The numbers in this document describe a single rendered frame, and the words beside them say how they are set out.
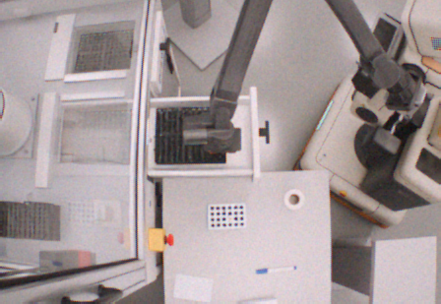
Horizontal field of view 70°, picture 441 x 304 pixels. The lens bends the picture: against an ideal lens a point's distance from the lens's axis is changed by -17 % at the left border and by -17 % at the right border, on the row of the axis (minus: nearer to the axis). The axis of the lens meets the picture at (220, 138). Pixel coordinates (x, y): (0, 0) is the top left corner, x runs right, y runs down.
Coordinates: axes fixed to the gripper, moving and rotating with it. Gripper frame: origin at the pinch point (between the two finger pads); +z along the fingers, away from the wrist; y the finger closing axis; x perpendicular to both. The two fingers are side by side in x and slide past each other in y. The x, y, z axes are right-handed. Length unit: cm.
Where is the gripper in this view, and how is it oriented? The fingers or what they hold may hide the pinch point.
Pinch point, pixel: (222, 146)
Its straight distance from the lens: 111.9
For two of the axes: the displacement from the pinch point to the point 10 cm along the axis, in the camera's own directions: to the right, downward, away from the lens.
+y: -10.0, 0.0, 0.1
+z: 0.0, 2.4, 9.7
